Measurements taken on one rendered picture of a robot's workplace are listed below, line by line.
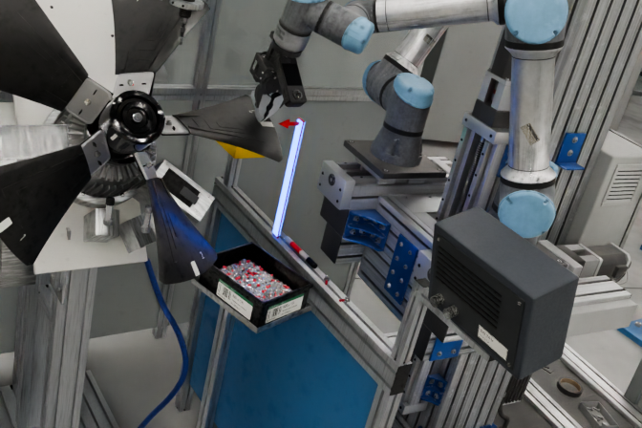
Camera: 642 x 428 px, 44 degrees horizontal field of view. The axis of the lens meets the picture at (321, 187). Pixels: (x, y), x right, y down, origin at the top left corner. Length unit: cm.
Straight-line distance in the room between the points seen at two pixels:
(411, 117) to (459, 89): 335
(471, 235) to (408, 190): 85
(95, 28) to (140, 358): 136
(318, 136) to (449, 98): 269
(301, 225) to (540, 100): 162
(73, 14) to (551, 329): 131
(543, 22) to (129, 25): 90
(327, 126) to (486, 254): 160
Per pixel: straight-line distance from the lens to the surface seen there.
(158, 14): 185
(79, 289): 202
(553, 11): 160
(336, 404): 196
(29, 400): 252
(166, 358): 299
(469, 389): 247
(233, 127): 181
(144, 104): 169
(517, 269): 140
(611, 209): 234
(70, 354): 213
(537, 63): 164
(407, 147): 222
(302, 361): 206
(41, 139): 178
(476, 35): 546
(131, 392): 283
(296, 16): 169
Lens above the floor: 184
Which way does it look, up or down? 24 degrees down
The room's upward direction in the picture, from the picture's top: 14 degrees clockwise
